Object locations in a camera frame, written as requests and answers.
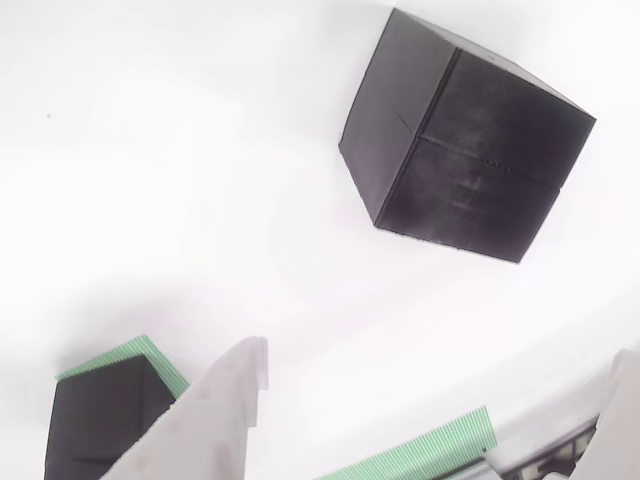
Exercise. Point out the black sharp-edged wooden block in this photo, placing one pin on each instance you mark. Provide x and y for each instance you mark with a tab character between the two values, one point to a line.
465	150

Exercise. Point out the plain green striped strip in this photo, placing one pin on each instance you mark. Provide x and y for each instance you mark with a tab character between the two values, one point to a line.
425	450

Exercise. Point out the green striped square marker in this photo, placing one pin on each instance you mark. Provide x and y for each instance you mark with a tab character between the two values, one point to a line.
165	360

